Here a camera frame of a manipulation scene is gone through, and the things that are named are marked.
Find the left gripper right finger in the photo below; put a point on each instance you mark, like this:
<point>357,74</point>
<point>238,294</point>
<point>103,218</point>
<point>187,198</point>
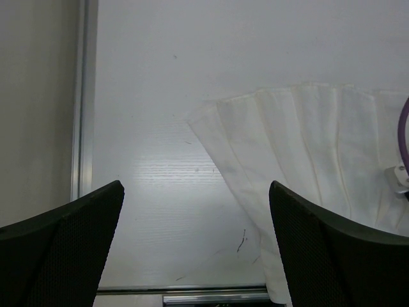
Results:
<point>330,260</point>

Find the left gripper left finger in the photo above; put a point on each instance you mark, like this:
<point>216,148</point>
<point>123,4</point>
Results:
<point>57,258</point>

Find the white pleated skirt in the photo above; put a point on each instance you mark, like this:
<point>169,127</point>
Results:
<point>331,144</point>

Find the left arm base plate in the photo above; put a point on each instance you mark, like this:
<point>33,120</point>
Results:
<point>234,299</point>

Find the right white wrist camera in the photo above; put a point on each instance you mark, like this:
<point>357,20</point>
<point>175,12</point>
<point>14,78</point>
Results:
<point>397,178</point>

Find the aluminium table edge rail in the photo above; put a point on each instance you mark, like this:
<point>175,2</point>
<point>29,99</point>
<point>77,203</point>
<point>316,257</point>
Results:
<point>84,99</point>

